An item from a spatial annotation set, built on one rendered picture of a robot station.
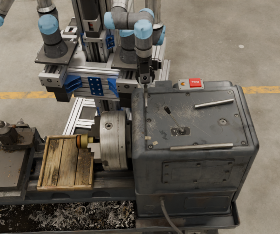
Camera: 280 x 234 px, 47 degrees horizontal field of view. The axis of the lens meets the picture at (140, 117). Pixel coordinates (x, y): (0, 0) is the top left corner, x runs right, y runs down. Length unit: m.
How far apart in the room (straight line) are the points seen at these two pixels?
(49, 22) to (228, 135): 1.21
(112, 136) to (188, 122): 0.38
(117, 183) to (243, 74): 2.29
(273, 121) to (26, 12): 3.51
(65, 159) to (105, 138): 0.44
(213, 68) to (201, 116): 2.15
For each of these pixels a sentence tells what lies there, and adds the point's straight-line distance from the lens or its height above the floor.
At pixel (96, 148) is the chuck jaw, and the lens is 1.69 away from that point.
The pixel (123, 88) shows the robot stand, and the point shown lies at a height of 1.07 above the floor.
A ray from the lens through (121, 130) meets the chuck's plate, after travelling 1.58.
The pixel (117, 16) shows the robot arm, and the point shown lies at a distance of 1.48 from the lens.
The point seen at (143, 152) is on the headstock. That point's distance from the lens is 1.47.
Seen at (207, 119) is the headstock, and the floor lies 1.26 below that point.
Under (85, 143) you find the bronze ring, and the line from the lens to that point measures 1.72.
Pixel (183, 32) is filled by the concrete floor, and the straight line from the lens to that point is 4.21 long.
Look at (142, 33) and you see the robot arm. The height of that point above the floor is 1.68.
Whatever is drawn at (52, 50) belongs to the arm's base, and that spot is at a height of 1.22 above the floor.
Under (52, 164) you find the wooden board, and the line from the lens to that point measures 1.96.
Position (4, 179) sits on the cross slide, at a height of 0.97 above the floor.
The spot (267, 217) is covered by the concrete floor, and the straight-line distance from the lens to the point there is 2.82.
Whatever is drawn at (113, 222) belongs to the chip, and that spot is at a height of 0.57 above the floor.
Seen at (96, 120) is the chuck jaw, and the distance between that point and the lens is 1.70.
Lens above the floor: 2.49
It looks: 51 degrees down
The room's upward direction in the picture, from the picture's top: 4 degrees counter-clockwise
